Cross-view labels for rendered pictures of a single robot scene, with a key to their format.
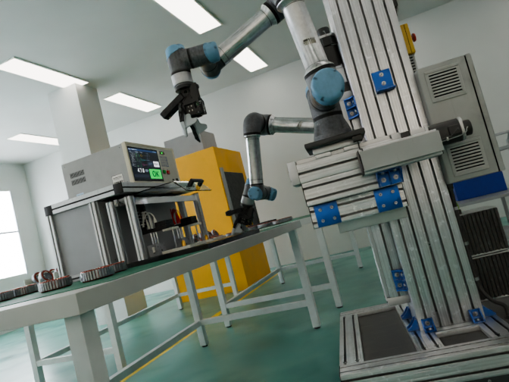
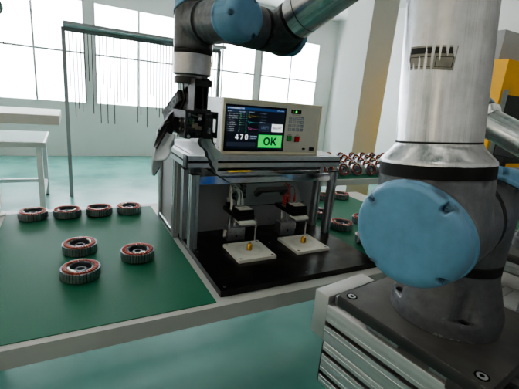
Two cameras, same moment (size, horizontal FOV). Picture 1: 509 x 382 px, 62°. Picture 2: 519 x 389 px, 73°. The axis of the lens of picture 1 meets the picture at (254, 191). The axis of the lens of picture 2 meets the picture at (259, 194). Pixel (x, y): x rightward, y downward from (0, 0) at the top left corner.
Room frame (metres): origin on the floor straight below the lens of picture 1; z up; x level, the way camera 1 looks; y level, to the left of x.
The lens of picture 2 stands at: (1.09, -0.45, 1.32)
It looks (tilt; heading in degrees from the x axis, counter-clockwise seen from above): 15 degrees down; 42
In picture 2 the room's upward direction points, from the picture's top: 5 degrees clockwise
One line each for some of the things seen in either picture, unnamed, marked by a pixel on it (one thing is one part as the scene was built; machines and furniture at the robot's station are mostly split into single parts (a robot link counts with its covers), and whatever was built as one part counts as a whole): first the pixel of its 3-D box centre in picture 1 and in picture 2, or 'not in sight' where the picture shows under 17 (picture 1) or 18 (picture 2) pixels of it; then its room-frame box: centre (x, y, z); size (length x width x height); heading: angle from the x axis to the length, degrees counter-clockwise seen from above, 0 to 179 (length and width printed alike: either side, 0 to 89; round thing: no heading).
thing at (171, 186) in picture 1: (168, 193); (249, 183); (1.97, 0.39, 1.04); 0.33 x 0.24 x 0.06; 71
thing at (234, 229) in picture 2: (157, 249); (233, 231); (2.03, 0.52, 0.80); 0.07 x 0.05 x 0.06; 161
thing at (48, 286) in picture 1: (55, 283); (79, 246); (1.53, 0.77, 0.77); 0.11 x 0.11 x 0.04
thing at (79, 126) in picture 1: (98, 201); (361, 85); (5.98, 2.18, 1.65); 0.50 x 0.45 x 3.30; 71
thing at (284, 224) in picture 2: (182, 242); (284, 226); (2.26, 0.44, 0.80); 0.07 x 0.05 x 0.06; 161
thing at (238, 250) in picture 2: (184, 247); (249, 251); (1.98, 0.38, 0.78); 0.15 x 0.15 x 0.01; 71
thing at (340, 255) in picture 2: (195, 248); (274, 249); (2.10, 0.35, 0.76); 0.64 x 0.47 x 0.02; 161
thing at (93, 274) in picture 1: (97, 273); (80, 270); (1.46, 0.59, 0.77); 0.11 x 0.11 x 0.04
